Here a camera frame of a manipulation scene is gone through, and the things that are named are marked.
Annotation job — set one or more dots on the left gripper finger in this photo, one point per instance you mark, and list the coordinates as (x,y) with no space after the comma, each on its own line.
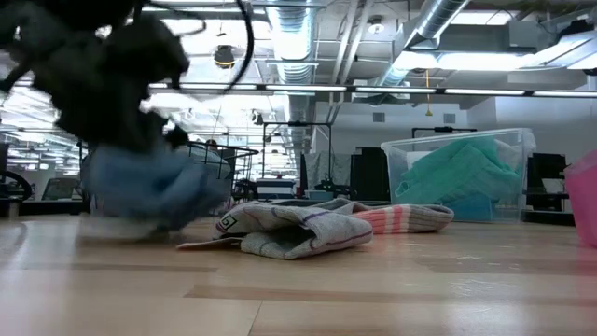
(107,130)
(177,137)

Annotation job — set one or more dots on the white sock blue stripes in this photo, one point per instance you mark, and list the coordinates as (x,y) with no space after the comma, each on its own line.
(149,186)

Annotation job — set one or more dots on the grey sock purple stripes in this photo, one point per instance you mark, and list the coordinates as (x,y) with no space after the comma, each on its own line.
(303,233)

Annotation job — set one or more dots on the grey sock orange cuff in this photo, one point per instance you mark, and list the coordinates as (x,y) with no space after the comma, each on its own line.
(406,219)

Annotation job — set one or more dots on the teal cloth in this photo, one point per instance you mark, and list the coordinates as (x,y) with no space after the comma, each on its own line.
(462,172)

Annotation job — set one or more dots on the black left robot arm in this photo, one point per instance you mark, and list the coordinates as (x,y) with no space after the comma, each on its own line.
(70,9)

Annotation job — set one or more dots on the person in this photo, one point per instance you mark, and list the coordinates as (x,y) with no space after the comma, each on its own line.
(228,163)

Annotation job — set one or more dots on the black ceiling lamp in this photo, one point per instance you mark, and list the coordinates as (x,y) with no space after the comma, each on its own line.
(224,56)

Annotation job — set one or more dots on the blue white striped box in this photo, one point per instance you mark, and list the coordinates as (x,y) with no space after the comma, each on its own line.
(275,189)

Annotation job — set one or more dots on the long linear ceiling light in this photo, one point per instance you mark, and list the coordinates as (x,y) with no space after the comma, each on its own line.
(303,88)

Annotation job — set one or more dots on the black cabinet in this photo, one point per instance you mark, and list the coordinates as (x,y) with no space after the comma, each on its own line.
(370,175)

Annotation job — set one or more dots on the white round ceiling detector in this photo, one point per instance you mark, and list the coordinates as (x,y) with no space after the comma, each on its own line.
(376,27)

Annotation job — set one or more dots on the yellow hanging tag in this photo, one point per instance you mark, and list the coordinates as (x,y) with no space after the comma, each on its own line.
(428,112)

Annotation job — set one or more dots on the blue cloth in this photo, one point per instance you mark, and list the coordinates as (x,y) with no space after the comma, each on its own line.
(462,210)

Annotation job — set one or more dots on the clear plastic bin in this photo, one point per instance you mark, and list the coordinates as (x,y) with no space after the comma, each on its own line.
(529,186)

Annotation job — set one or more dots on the red translucent plastic tray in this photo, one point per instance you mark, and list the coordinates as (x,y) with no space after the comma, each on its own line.
(583,200)

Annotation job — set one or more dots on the black aluminium table frame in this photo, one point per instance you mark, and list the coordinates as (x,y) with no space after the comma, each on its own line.
(42,208)

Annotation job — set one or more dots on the silver round air duct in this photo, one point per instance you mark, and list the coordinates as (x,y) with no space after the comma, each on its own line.
(438,18)
(291,37)

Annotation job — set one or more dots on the black metal station frame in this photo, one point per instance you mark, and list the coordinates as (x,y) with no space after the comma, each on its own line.
(443,129)

